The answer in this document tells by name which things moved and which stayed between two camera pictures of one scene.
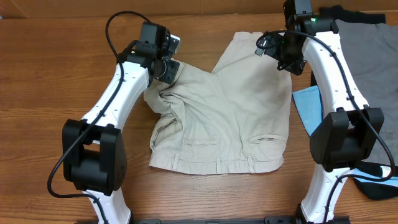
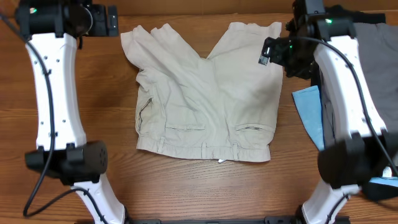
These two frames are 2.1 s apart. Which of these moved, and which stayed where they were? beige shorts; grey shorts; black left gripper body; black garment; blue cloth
Moved: beige shorts; black left gripper body
Stayed: grey shorts; black garment; blue cloth
